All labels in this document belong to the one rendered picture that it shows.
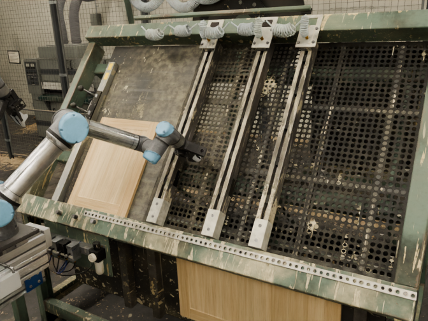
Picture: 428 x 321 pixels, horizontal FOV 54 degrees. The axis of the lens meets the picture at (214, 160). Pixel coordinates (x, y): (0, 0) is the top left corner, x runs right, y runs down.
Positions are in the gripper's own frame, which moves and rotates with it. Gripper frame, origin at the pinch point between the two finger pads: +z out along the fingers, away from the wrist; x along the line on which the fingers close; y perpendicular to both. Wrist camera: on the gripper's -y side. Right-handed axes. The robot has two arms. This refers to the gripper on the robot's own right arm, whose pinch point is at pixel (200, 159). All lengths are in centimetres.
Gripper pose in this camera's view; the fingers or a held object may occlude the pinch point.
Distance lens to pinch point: 215.5
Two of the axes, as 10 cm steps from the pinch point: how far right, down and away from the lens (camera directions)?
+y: -8.6, -1.4, 4.9
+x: -3.1, 9.1, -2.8
